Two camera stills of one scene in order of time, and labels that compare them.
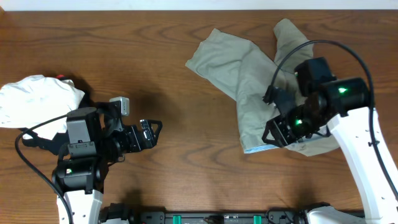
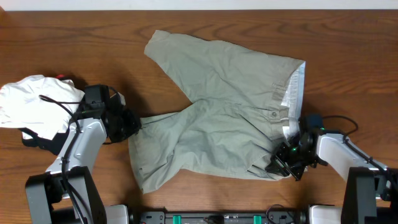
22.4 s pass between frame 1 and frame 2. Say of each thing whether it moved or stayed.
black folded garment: stayed
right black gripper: moved
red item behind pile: stayed
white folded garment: stayed
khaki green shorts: moved
